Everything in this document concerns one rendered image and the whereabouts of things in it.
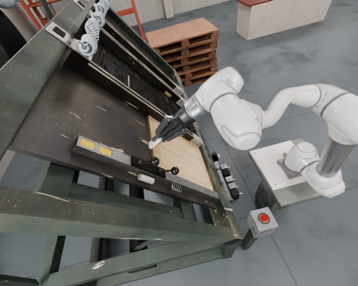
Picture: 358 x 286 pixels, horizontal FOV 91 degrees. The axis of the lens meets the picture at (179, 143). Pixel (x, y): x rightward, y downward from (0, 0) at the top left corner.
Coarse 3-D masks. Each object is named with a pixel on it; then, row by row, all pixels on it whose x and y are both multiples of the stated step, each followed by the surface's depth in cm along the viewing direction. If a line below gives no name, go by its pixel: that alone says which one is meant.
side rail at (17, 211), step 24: (0, 192) 37; (24, 192) 40; (0, 216) 36; (24, 216) 38; (48, 216) 41; (72, 216) 45; (96, 216) 50; (120, 216) 55; (144, 216) 62; (168, 216) 71; (168, 240) 77; (192, 240) 86; (216, 240) 97
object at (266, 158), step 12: (276, 144) 157; (288, 144) 155; (252, 156) 153; (264, 156) 151; (276, 156) 149; (264, 168) 144; (276, 168) 142; (276, 180) 136; (288, 180) 134; (300, 180) 133
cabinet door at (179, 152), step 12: (156, 120) 120; (168, 144) 114; (180, 144) 128; (192, 144) 145; (156, 156) 95; (168, 156) 106; (180, 156) 117; (192, 156) 132; (168, 168) 98; (180, 168) 108; (192, 168) 121; (204, 168) 136; (192, 180) 110; (204, 180) 124
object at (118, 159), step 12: (96, 144) 66; (96, 156) 65; (108, 156) 67; (120, 156) 72; (120, 168) 73; (132, 168) 75; (156, 180) 86; (168, 180) 88; (180, 180) 95; (192, 192) 104; (204, 192) 108; (216, 192) 121
